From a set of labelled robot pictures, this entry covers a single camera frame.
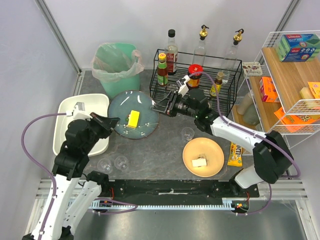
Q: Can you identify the green sponge pack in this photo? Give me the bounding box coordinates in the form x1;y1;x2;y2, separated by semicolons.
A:
275;33;320;62

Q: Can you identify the yellow M&Ms candy bag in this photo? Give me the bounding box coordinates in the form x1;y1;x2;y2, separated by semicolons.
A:
227;142;243;167

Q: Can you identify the yellow orange packet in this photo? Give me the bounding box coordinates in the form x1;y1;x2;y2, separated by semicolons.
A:
307;81;320;100

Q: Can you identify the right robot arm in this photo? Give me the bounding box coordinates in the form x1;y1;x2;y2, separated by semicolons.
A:
152;88;294;189

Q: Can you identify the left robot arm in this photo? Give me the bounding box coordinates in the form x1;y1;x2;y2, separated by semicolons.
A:
23;112;120;240

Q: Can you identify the white food block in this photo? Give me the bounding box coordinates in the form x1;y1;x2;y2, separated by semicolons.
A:
191;157;207;168

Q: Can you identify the beige pump bottle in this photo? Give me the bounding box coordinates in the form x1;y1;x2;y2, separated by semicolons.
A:
237;91;253;115

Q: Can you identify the beige round plate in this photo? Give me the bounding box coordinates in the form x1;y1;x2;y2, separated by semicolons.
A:
182;137;225;178

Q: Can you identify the dark vinegar bottle black cap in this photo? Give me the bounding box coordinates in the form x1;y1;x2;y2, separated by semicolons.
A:
164;29;178;76

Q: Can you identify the clear drinking glass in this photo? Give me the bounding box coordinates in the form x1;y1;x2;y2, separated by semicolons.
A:
114;155;130;171
97;158;113;174

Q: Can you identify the glass oil bottle gold spout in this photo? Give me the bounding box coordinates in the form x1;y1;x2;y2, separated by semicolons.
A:
192;24;209;66

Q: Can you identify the white wire shelf unit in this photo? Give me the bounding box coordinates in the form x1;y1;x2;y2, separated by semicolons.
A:
243;31;320;145

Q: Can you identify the sauce bottle yellow cap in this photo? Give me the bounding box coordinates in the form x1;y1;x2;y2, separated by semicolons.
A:
156;52;169;87

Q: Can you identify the white cable duct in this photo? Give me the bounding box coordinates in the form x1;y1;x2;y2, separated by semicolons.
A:
88;199;235;211

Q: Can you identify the yellow butter block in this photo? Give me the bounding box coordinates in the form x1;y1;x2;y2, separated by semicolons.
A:
127;110;140;129

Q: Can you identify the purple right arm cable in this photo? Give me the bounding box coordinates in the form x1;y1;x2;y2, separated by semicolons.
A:
187;71;301;216

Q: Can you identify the green trash bin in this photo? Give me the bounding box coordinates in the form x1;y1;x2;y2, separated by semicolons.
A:
92;42;141;100

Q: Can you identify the chili sauce jar red lid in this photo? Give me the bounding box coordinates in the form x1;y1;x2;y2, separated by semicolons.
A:
187;64;203;89

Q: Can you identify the orange box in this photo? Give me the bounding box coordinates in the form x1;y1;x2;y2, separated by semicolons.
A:
259;76;280;103

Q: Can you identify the black wire rack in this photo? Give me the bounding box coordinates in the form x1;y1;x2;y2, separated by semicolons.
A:
149;48;243;116

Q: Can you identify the clear pink bin liner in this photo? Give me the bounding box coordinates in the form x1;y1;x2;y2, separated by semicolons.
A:
91;42;145;83

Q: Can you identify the white rectangular basin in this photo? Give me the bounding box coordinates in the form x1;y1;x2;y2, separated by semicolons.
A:
52;93;110;157

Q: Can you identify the small yellow label bottle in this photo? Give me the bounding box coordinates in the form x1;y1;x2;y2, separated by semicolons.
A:
209;71;224;97

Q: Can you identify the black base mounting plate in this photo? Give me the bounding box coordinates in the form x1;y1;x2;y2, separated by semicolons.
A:
100;179;260;204

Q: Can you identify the blue ceramic plate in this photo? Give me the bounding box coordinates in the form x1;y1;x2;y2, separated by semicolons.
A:
107;90;159;140

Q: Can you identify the white chocolate box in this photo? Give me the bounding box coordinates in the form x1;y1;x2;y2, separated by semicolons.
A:
242;61;263;77

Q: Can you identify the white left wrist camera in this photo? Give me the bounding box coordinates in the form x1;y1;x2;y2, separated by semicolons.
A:
66;102;92;120

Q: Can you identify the small clear glass cup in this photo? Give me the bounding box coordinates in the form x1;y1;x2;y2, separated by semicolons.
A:
181;127;195;143

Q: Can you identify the orange snack bag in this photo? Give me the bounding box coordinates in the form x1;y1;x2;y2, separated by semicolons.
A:
274;107;320;134

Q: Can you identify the yellow sponge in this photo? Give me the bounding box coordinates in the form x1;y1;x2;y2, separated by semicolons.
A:
299;87;315;100

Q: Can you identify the green soap dispenser bottle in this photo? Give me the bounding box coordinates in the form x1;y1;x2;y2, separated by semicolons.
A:
242;104;260;126

